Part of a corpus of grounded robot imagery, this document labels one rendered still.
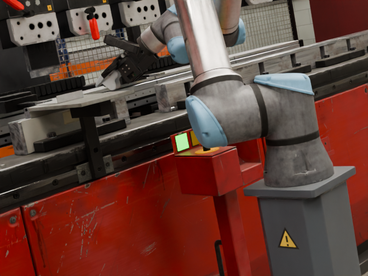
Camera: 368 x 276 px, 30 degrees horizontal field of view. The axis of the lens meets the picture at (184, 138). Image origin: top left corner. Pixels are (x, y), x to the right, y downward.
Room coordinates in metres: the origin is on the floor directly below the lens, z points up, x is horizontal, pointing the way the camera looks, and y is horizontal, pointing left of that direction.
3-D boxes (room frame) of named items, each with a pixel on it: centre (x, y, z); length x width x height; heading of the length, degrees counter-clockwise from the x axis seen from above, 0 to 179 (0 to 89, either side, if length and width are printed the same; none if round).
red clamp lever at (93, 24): (2.08, 0.20, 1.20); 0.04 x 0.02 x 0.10; 42
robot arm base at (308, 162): (1.45, -0.23, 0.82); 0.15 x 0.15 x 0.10
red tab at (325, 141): (2.59, -0.51, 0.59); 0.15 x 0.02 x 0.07; 132
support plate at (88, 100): (1.92, 0.26, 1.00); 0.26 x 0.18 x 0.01; 42
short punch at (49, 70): (2.03, 0.36, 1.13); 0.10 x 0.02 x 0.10; 132
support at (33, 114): (2.01, 0.37, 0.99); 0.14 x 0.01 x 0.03; 132
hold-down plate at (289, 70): (2.66, -0.42, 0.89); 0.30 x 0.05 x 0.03; 132
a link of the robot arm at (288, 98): (1.45, -0.22, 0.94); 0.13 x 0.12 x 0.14; 97
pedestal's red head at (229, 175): (2.00, -0.09, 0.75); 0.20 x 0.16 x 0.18; 132
